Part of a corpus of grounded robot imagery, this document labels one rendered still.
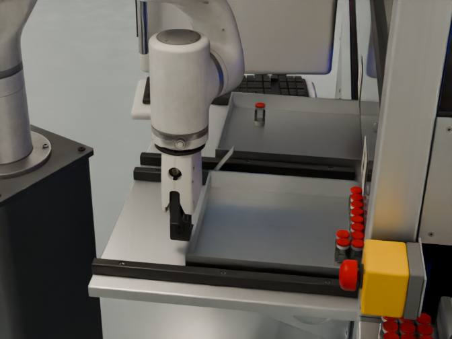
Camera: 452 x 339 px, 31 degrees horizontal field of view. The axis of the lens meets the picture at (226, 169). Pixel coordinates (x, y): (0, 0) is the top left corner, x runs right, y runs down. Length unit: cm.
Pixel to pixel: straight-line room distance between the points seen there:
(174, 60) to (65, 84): 300
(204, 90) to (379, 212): 29
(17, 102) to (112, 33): 317
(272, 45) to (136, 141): 152
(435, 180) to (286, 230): 36
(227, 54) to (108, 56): 324
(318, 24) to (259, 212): 80
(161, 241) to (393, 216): 41
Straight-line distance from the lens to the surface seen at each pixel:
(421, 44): 98
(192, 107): 113
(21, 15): 152
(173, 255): 129
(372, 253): 106
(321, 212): 140
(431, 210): 109
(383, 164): 105
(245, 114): 172
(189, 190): 118
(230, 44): 118
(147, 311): 256
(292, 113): 174
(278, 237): 133
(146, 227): 136
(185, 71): 110
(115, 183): 321
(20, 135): 159
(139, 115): 192
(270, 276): 122
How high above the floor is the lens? 164
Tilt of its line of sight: 30 degrees down
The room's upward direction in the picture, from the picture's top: 1 degrees clockwise
